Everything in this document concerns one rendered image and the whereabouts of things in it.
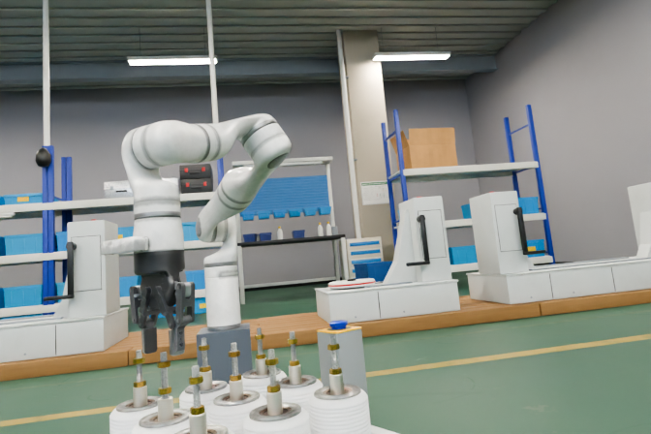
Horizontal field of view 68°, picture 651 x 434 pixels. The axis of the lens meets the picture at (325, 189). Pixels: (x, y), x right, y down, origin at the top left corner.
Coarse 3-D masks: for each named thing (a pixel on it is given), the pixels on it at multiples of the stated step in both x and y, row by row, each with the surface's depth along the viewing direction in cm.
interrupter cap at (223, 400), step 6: (246, 390) 82; (252, 390) 82; (222, 396) 80; (228, 396) 80; (246, 396) 80; (252, 396) 78; (258, 396) 78; (216, 402) 77; (222, 402) 77; (228, 402) 76; (234, 402) 76; (240, 402) 76; (246, 402) 76
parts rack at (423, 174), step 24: (504, 120) 678; (528, 120) 622; (384, 144) 641; (432, 168) 587; (456, 168) 592; (480, 168) 597; (504, 168) 602; (528, 168) 608; (528, 216) 597; (456, 264) 574
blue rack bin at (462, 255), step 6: (462, 246) 580; (468, 246) 580; (474, 246) 582; (450, 252) 580; (456, 252) 578; (462, 252) 579; (468, 252) 580; (474, 252) 582; (450, 258) 582; (456, 258) 577; (462, 258) 578; (468, 258) 579; (474, 258) 581
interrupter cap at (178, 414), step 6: (150, 414) 74; (156, 414) 74; (174, 414) 73; (180, 414) 73; (186, 414) 72; (144, 420) 71; (150, 420) 71; (156, 420) 71; (168, 420) 71; (174, 420) 70; (180, 420) 69; (144, 426) 68; (150, 426) 68; (156, 426) 68; (162, 426) 68
